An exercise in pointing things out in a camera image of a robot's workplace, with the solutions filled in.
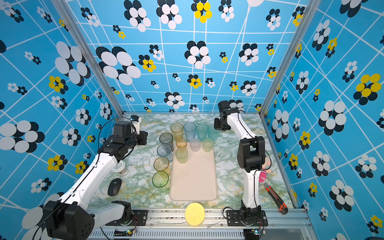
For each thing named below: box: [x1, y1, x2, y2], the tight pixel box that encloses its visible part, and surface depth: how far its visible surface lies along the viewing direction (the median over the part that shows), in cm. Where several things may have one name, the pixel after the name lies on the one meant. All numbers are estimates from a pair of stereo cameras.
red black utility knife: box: [263, 183, 289, 215], surface depth 79 cm
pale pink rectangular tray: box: [169, 142, 218, 201], surface depth 88 cm
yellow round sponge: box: [185, 202, 206, 227], surface depth 74 cm
